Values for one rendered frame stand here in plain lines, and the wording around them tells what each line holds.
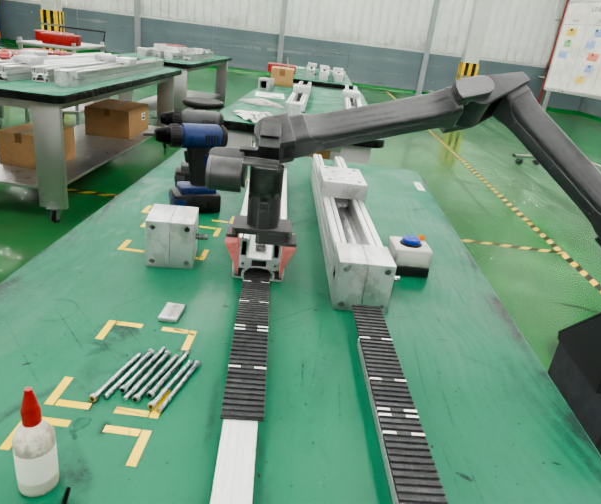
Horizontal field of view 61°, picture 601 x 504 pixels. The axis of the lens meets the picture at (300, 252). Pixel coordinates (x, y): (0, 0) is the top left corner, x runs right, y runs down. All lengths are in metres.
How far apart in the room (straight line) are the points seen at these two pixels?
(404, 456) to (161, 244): 0.61
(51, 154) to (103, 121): 1.56
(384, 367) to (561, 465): 0.24
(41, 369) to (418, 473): 0.49
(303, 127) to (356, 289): 0.30
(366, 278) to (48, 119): 2.59
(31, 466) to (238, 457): 0.20
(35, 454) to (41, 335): 0.30
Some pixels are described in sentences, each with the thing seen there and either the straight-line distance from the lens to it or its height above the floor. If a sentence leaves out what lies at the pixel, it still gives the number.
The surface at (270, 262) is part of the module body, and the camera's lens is 0.97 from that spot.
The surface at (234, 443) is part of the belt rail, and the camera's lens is 0.59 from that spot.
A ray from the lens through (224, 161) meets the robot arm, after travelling 0.85.
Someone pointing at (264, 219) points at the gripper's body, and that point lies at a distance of 0.86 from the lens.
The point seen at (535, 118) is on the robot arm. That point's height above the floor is 1.14.
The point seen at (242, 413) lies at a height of 0.81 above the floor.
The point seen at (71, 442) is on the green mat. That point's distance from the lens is 0.65.
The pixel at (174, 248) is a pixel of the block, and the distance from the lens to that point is 1.00.
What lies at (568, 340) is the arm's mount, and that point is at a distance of 0.99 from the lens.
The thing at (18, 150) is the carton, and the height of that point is 0.33.
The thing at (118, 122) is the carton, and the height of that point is 0.36.
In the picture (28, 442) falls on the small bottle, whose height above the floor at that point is 0.85.
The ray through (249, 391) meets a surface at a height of 0.81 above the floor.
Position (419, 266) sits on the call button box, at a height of 0.81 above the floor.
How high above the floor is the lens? 1.22
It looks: 23 degrees down
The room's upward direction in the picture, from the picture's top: 7 degrees clockwise
